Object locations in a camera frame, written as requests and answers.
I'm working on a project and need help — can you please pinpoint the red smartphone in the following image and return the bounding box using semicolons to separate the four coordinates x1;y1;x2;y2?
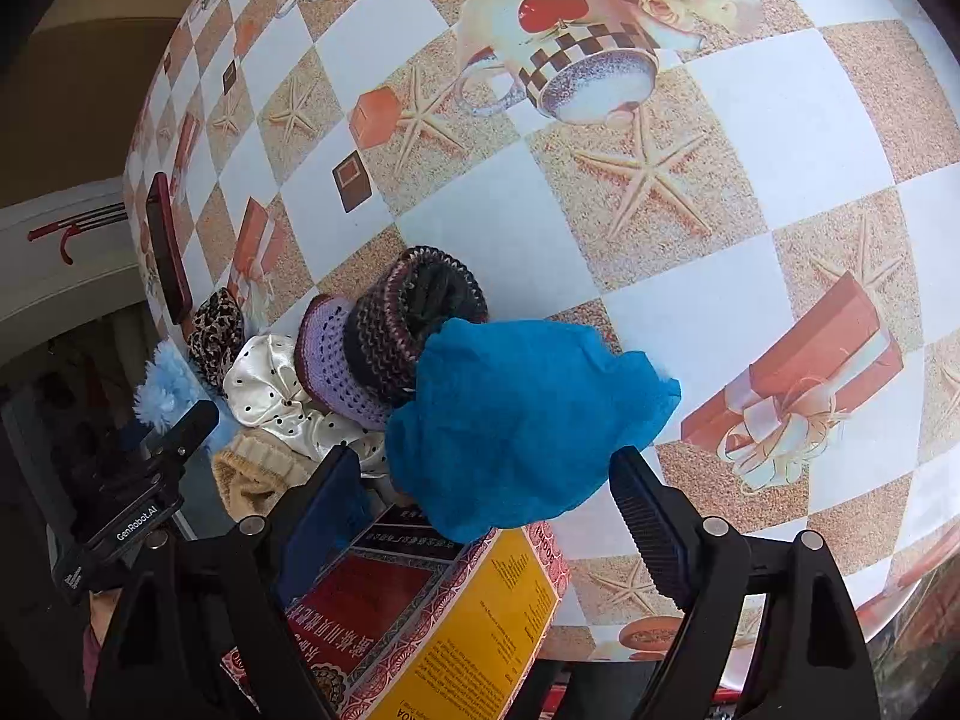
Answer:
145;172;194;326

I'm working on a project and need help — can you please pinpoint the purple knitted hat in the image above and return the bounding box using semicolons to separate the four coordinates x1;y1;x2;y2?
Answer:
294;294;395;432

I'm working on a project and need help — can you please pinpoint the red and yellow carton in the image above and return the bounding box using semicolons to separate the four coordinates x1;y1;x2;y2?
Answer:
220;495;571;720

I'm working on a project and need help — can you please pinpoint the printed checkered tablecloth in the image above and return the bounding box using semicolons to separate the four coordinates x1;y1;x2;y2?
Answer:
122;0;960;698

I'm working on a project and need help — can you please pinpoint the leopard print scrunchie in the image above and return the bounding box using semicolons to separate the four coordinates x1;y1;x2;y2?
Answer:
186;289;247;391

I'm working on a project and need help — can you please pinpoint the dark striped knitted hat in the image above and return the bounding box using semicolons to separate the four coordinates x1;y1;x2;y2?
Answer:
343;245;490;407

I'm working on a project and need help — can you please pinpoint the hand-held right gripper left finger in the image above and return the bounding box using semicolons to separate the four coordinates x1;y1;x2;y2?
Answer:
90;444;376;720

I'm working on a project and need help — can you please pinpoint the white polka dot satin scrunchie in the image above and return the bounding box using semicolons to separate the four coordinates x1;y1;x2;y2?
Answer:
223;334;391;477

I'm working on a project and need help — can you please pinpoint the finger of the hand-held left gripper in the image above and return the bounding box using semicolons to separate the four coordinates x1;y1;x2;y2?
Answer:
142;399;221;464

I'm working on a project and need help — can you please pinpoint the blue crinkled cloth cap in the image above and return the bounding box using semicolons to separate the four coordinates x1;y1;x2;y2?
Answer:
385;319;682;545

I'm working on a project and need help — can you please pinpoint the light blue fluffy cloth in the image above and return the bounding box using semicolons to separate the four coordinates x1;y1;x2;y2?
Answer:
133;340;241;451

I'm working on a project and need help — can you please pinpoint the beige knitted sock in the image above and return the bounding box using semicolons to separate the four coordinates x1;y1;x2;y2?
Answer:
211;431;320;522

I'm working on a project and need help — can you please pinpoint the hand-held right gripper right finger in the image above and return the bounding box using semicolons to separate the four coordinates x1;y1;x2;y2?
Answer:
609;447;882;720

